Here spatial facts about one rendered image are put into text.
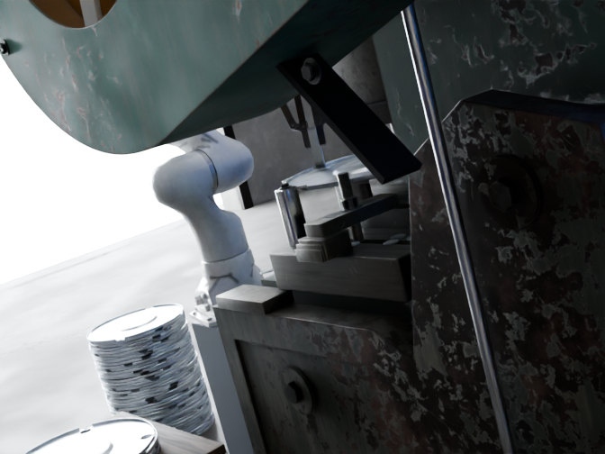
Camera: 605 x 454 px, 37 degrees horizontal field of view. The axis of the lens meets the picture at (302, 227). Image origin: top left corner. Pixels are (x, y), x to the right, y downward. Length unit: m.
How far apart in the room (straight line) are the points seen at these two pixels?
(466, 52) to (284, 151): 5.84
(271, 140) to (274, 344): 5.42
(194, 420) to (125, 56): 1.77
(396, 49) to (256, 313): 0.50
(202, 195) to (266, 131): 4.79
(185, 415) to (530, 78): 1.91
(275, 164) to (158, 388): 4.30
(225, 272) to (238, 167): 0.24
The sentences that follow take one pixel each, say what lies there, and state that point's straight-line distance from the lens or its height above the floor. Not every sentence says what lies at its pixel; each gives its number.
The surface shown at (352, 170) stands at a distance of 1.46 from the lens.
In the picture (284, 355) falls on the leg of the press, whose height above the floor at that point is 0.55.
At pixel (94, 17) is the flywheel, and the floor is 1.09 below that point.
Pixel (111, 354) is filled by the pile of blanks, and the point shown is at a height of 0.31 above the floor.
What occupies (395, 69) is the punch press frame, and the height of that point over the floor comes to 0.94.
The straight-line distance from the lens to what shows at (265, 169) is 6.74.
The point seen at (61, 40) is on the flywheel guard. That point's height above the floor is 1.08.
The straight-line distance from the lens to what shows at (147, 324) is 2.68.
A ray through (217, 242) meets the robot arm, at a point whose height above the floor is 0.63.
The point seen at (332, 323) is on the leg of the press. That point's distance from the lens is 1.27.
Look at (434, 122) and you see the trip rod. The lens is 0.97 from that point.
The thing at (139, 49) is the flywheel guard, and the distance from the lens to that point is 1.04.
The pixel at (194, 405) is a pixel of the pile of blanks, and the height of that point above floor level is 0.09.
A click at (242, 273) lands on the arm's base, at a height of 0.55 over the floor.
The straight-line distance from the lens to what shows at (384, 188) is 1.38.
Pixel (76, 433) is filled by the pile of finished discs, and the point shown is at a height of 0.38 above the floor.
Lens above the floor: 0.99
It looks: 11 degrees down
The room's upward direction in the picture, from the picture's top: 15 degrees counter-clockwise
